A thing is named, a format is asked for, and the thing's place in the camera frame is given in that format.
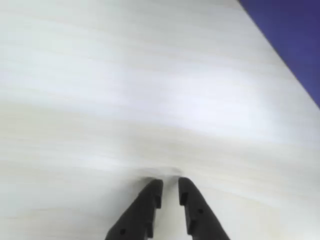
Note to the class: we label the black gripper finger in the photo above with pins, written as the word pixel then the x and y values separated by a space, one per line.
pixel 140 212
pixel 200 212

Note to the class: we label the blue plastic box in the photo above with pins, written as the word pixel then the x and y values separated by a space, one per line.
pixel 290 27

